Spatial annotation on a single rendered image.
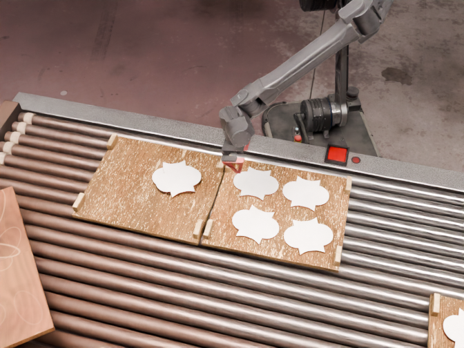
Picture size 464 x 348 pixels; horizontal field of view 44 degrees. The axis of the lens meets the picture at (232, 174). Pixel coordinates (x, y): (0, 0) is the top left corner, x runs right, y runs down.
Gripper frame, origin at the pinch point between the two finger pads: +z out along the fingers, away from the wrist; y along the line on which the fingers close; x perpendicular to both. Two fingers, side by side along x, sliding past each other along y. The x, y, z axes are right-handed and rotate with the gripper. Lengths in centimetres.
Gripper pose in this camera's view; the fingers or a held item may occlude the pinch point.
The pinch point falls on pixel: (241, 159)
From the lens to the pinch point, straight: 177.0
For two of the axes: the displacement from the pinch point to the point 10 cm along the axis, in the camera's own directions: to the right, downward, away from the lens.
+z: 2.0, 6.7, 7.2
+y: 2.3, -7.4, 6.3
